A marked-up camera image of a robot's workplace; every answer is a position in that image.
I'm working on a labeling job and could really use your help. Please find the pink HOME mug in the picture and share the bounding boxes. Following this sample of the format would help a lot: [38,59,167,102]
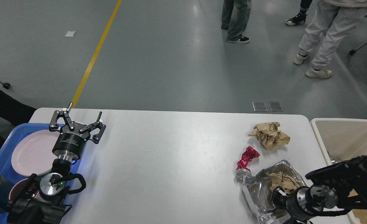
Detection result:
[8,178,40,200]

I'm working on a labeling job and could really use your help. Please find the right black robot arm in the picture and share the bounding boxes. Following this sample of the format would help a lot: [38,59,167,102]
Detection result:
[271,155,367,224]

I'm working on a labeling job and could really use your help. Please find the white rolling chair base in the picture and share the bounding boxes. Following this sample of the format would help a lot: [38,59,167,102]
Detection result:
[0,81,11,89]

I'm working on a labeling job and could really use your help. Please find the right metal floor plate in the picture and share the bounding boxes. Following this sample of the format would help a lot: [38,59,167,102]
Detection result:
[268,101,284,112]

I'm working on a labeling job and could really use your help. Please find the red foil wrapper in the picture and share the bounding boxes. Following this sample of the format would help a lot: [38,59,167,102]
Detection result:
[235,146,260,180]

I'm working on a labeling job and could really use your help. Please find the seated person black pants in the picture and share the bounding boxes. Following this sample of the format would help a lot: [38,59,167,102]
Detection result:
[0,90,36,149]

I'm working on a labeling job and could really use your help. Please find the metal floor plate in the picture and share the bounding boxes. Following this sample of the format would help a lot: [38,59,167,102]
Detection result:
[268,101,284,112]
[252,101,268,112]

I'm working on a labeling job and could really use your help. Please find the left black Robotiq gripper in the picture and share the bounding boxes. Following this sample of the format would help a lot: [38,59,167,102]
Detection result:
[49,103,107,161]

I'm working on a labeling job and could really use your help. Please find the person black red-striped pants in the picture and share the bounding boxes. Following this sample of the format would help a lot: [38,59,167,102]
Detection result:
[285,0,312,26]

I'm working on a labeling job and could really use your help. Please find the brown paper in foil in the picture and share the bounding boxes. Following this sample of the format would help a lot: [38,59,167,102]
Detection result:
[269,172,301,194]

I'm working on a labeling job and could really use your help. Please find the foil sheet bottom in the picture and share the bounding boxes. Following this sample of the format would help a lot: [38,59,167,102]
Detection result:
[242,159,307,224]

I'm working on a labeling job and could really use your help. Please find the person grey sweatpants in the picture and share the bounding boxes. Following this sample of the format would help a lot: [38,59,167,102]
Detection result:
[294,0,367,78]

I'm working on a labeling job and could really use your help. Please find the left metal floor plate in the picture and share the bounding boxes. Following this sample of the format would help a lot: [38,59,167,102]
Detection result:
[252,101,268,112]

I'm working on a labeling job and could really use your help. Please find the tripod stand leg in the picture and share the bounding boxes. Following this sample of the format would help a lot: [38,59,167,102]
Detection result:
[349,41,367,55]

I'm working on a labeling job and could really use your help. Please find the crumpled brown paper ball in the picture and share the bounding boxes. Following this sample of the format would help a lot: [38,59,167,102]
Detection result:
[248,122,291,151]

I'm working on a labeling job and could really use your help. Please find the beige plastic bin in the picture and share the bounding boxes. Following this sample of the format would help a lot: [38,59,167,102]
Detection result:
[310,118,367,224]

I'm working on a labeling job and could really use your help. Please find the person black hoodie faded jeans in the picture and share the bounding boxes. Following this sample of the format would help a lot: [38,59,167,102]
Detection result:
[221,0,252,44]

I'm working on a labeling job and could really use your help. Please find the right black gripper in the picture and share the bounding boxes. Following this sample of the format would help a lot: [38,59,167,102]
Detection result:
[271,186,314,224]

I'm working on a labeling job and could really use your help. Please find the pink plate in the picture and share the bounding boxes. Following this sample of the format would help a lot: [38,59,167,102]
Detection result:
[11,130,59,177]

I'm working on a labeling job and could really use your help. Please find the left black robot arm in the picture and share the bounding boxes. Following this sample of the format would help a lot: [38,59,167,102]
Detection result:
[4,102,106,224]

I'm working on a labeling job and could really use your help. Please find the foil sheet top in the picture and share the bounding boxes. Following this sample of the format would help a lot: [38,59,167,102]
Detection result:
[327,152,341,164]

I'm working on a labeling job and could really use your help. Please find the foil sheet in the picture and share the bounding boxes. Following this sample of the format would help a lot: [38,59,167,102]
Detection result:
[327,152,341,164]
[242,159,307,224]

